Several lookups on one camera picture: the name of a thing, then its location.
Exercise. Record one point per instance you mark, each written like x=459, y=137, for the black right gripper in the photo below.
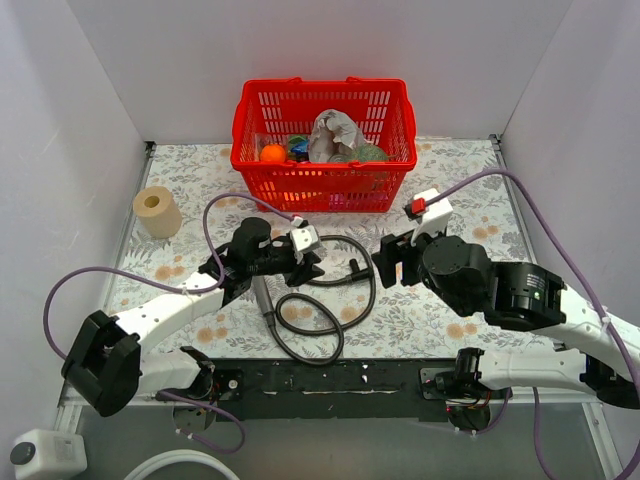
x=406, y=265

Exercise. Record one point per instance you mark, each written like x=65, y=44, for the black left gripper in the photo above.
x=298, y=265

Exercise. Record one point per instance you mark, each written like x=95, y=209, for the grey handheld shower head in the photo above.
x=263, y=297

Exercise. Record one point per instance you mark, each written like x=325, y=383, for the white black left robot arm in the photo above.
x=111, y=360

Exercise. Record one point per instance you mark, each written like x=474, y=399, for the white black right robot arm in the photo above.
x=590, y=355

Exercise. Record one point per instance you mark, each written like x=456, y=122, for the floral patterned table mat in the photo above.
x=362, y=319

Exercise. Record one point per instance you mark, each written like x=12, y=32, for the green netted item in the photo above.
x=367, y=153

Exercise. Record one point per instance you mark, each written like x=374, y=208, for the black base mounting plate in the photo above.
x=266, y=389

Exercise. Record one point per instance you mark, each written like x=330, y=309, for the orange fruit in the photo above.
x=273, y=153

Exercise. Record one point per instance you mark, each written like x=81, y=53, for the blue packaged item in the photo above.
x=299, y=147

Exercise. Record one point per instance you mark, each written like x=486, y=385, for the red plastic shopping basket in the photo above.
x=277, y=111

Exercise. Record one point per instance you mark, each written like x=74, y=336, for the crumpled grey paper bag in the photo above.
x=333, y=132

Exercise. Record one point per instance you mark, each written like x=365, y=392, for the beige tape roll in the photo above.
x=158, y=212

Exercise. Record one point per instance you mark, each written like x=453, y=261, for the white power adapter box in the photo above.
x=48, y=454

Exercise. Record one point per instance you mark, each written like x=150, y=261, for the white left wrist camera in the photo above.
x=304, y=237

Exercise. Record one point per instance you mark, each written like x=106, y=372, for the aluminium frame rail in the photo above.
x=493, y=440

